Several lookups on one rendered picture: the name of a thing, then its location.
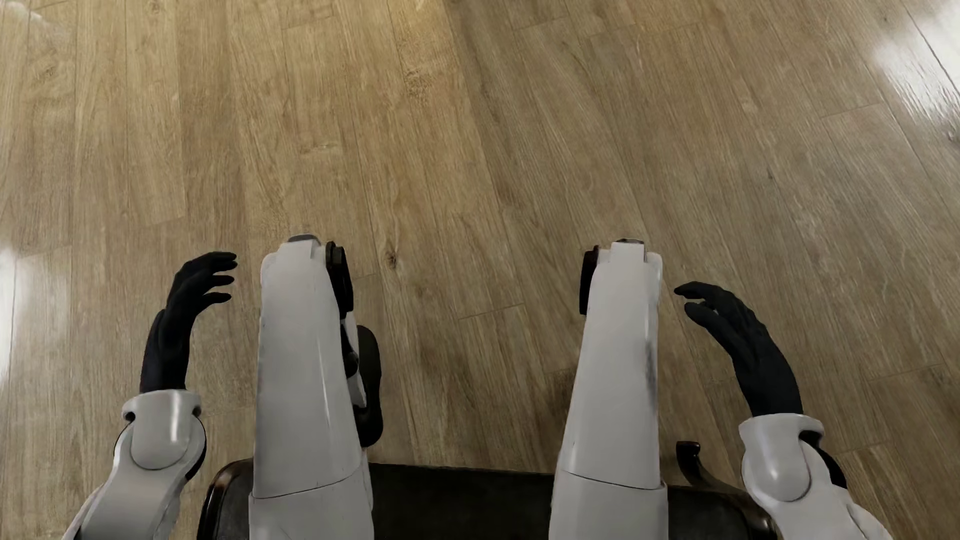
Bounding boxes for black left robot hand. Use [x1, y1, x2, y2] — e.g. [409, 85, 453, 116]
[139, 252, 239, 395]

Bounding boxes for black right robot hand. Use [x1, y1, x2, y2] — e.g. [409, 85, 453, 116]
[672, 282, 804, 418]

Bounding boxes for white right robot leg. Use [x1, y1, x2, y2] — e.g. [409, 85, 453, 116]
[549, 238, 669, 540]

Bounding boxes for white robot leg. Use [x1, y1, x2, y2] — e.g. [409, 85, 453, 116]
[549, 238, 669, 540]
[248, 234, 384, 540]

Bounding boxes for white left robot leg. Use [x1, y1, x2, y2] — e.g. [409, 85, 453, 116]
[248, 234, 384, 540]

